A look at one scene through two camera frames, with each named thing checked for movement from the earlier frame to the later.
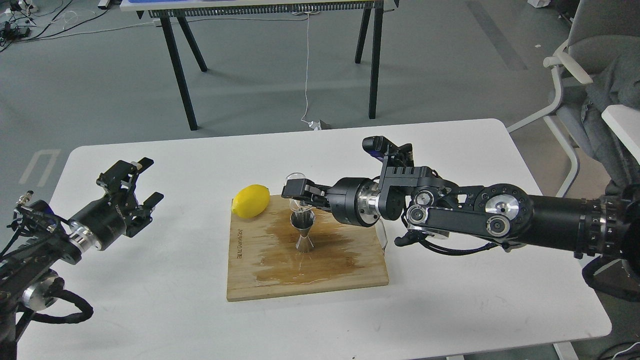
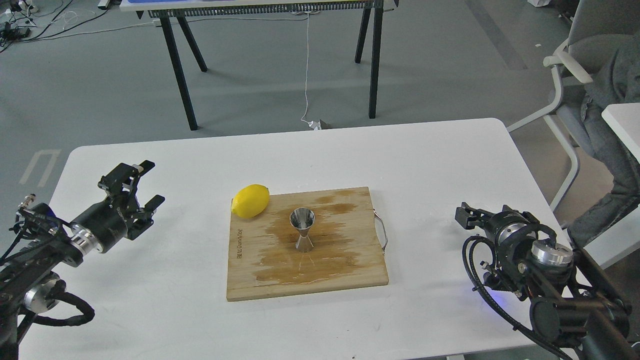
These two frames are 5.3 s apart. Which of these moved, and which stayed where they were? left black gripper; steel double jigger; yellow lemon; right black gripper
Moved: right black gripper
Stayed: left black gripper; steel double jigger; yellow lemon
